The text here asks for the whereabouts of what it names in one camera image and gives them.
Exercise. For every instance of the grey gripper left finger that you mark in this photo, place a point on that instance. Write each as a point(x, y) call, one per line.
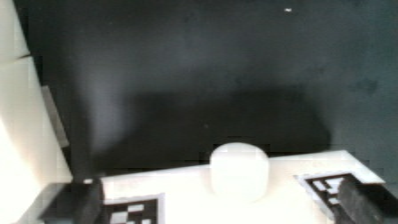
point(76, 206)

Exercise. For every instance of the white front fence bar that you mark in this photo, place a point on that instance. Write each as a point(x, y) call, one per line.
point(33, 163)

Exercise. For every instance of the white front drawer box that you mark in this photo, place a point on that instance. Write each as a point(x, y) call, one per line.
point(248, 189)

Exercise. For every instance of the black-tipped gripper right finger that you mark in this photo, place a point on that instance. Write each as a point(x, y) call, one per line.
point(367, 204)

